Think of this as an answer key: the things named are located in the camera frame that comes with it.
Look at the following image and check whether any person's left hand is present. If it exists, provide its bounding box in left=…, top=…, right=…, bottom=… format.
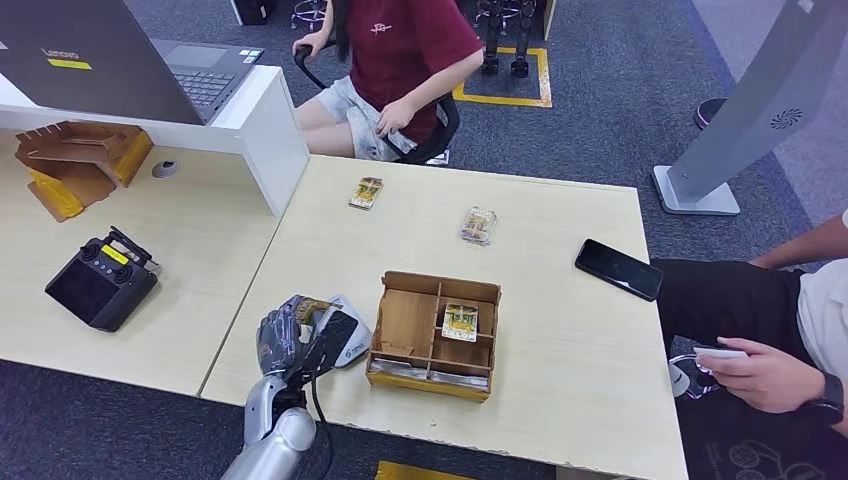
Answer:
left=374, top=99, right=417, bottom=139
left=695, top=336, right=826, bottom=415

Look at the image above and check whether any person's right hand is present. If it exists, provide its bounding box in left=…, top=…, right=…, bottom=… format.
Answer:
left=292, top=31, right=331, bottom=60

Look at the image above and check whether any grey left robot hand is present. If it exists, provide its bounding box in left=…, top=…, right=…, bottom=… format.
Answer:
left=255, top=296, right=321, bottom=379

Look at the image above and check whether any white handheld device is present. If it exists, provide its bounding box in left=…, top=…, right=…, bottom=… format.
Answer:
left=692, top=345, right=750, bottom=362

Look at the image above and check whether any wooden compartment box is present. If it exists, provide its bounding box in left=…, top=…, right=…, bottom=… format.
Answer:
left=366, top=270, right=502, bottom=403

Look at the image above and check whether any person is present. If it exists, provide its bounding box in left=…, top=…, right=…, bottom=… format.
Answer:
left=652, top=208, right=848, bottom=480
left=291, top=0, right=486, bottom=162

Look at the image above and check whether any gold patterned card stack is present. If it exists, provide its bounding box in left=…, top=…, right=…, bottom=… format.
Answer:
left=348, top=176, right=385, bottom=212

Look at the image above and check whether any silvery card stack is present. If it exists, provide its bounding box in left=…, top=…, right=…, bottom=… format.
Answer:
left=368, top=359, right=431, bottom=382
left=430, top=369, right=492, bottom=392

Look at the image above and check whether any wrapped gold card stack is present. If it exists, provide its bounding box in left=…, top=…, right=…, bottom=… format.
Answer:
left=458, top=206, right=499, bottom=247

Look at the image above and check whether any brown wooden card holder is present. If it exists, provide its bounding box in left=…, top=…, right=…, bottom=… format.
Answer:
left=14, top=120, right=155, bottom=223

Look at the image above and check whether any black box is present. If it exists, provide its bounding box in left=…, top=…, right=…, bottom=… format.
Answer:
left=228, top=0, right=276, bottom=26

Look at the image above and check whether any black wristwatch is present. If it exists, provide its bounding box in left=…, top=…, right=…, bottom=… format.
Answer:
left=798, top=372, right=846, bottom=427

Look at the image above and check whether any chrome chair base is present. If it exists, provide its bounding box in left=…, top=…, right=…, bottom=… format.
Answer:
left=667, top=352, right=720, bottom=402

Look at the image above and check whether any white desk shelf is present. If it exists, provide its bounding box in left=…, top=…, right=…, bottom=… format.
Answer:
left=0, top=64, right=311, bottom=219

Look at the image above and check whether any black robot leg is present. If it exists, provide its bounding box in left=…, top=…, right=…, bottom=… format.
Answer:
left=510, top=0, right=537, bottom=79
left=480, top=0, right=503, bottom=77

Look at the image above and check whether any chrome stool base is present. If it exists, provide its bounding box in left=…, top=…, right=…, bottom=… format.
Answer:
left=473, top=0, right=528, bottom=21

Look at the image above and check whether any black smartphone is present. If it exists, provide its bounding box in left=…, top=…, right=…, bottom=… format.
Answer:
left=574, top=238, right=664, bottom=303

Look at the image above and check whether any black remote controller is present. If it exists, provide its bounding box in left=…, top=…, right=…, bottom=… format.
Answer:
left=44, top=225, right=162, bottom=334

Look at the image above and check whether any dark grey laptop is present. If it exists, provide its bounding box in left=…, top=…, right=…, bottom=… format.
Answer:
left=0, top=0, right=266, bottom=127

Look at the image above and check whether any grey kiosk stand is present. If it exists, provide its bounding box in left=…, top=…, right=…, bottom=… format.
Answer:
left=652, top=0, right=848, bottom=217

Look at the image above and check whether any black round base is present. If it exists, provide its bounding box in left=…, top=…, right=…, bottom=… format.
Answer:
left=693, top=97, right=729, bottom=131

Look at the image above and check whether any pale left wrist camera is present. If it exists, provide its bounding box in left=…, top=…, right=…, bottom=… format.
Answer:
left=301, top=309, right=360, bottom=382

